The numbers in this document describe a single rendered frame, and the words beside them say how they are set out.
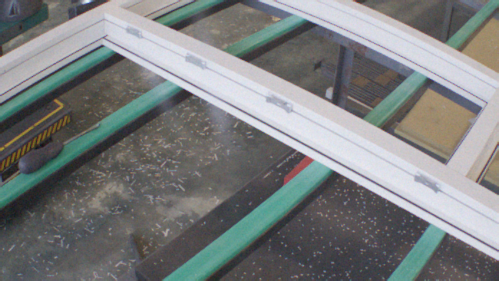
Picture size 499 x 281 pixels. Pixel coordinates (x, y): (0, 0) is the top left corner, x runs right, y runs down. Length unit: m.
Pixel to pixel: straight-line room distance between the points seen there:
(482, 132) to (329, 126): 0.30
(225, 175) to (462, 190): 1.48
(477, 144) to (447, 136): 0.53
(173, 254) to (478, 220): 0.62
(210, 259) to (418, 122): 0.87
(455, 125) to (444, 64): 0.34
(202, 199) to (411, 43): 1.12
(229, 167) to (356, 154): 1.36
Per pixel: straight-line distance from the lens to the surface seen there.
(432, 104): 1.66
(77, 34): 1.29
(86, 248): 2.01
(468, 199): 0.91
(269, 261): 1.20
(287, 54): 3.02
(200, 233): 1.24
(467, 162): 0.97
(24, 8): 1.90
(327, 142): 1.00
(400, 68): 1.43
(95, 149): 1.05
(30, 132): 2.01
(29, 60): 1.22
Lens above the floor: 1.50
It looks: 37 degrees down
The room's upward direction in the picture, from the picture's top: 6 degrees clockwise
